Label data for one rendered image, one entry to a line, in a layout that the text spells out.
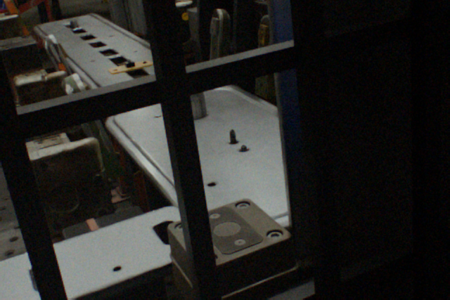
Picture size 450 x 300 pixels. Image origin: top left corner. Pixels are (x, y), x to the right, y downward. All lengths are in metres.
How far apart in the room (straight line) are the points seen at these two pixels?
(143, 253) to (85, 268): 0.05
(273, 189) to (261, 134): 0.15
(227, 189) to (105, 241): 0.14
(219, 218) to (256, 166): 0.22
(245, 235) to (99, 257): 0.17
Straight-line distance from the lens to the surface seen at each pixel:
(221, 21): 1.06
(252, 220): 0.47
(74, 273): 0.57
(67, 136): 0.76
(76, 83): 0.72
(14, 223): 1.36
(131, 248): 0.58
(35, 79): 1.06
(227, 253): 0.44
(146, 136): 0.83
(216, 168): 0.70
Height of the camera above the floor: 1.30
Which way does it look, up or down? 22 degrees down
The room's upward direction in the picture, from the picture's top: 8 degrees counter-clockwise
